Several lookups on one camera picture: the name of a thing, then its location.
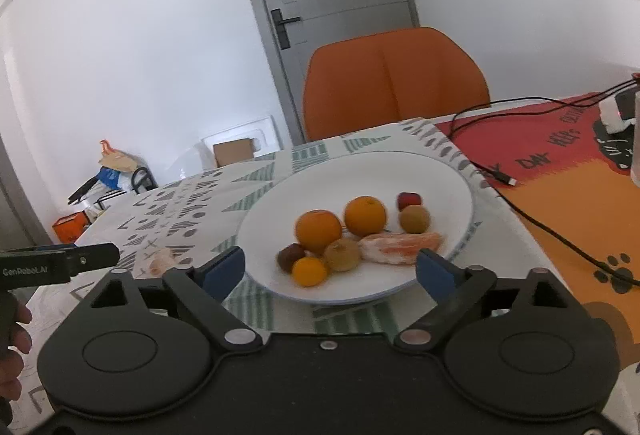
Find person's left hand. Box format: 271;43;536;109
1;291;32;434

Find black cable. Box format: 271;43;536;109
448;76;640;289

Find brown cardboard box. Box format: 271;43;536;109
213;138;254;167

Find black door handle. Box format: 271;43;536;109
270;8;302;50

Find small tangerine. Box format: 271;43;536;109
291;256;329;288

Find peeled pomelo segment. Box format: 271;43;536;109
358;233;444;266
137;247;177;278

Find dark red plum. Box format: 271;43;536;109
276;243;306;273

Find frosted plastic cup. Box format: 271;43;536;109
630;91;640;187

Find red orange cartoon mat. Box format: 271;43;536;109
439;95;639;377

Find white power adapter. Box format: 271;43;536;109
599;87;639;135

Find orange box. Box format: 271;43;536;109
52;212;91;244

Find yellow-brown round fruit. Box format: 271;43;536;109
323;238;361;273

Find white foam packaging board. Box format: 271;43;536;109
202;116;281;166

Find orange chair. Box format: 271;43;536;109
303;28;489;141

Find yellow round fruit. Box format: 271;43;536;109
398;204;431;235

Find black metal rack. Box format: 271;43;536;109
131;166;157;194

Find large orange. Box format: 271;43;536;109
294;210;343;254

